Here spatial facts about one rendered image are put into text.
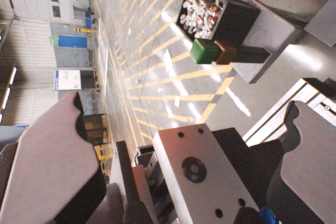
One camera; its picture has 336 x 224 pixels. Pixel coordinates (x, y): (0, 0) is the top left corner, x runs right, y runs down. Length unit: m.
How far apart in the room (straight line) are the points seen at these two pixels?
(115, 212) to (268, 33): 0.49
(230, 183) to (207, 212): 0.05
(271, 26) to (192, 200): 0.42
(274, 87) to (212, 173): 0.81
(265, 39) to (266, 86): 0.55
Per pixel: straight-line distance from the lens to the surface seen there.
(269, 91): 1.04
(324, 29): 0.81
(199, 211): 0.23
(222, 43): 0.39
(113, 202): 0.34
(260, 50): 0.48
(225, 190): 0.25
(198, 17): 0.52
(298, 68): 0.97
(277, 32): 0.50
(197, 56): 0.35
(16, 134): 0.30
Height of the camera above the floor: 0.87
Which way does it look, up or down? 26 degrees down
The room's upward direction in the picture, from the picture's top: 94 degrees counter-clockwise
